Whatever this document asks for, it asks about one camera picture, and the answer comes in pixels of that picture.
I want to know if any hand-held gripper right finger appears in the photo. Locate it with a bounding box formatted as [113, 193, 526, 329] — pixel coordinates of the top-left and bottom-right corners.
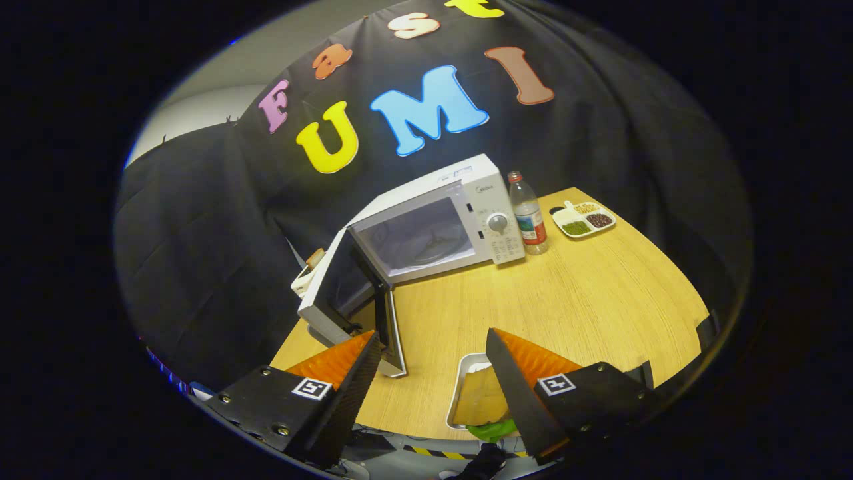
[485, 327, 662, 466]

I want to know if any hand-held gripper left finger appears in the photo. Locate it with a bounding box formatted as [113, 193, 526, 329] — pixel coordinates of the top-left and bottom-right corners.
[203, 330, 382, 467]

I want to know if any toy sandwich with lettuce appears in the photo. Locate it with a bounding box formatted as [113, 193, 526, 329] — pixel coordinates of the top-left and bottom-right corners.
[453, 365, 518, 441]

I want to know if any white microwave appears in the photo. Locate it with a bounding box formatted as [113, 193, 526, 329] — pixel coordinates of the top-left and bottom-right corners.
[297, 153, 527, 379]

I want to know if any white rectangular tray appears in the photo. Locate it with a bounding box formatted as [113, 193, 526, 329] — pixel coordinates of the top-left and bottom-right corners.
[445, 353, 497, 431]

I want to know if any dark cloth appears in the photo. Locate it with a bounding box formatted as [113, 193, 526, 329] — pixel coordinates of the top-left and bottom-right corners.
[460, 443, 507, 480]

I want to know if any white toaster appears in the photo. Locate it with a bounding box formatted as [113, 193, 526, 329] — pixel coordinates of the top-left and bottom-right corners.
[291, 252, 327, 298]

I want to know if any clear plastic water bottle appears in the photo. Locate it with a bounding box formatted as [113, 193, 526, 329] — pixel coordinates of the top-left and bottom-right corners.
[508, 171, 550, 256]

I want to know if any white divided dish with beans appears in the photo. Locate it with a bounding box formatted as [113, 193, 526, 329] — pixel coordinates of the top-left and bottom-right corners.
[550, 200, 616, 239]

